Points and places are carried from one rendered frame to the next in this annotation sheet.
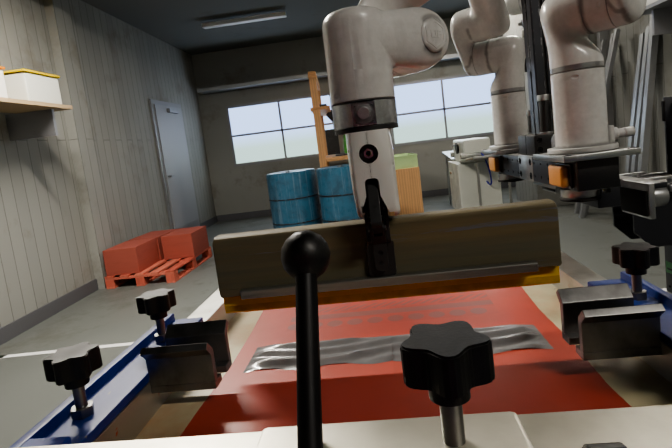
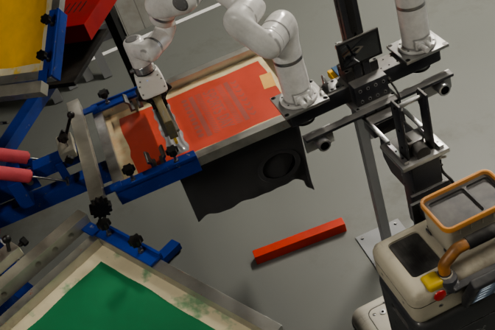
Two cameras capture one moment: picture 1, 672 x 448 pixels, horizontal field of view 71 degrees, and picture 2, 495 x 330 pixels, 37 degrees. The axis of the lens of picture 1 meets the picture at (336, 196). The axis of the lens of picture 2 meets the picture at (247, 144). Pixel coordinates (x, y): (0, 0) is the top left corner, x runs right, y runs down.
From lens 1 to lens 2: 2.73 m
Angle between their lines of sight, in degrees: 76
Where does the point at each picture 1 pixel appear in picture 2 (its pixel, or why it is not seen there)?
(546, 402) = (142, 162)
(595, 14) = not seen: hidden behind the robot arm
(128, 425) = (117, 109)
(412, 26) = (138, 52)
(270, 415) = (131, 125)
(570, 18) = not seen: hidden behind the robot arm
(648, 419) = (90, 163)
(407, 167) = not seen: outside the picture
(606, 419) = (90, 160)
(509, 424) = (70, 149)
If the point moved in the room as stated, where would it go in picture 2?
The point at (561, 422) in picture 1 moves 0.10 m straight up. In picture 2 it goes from (90, 156) to (78, 135)
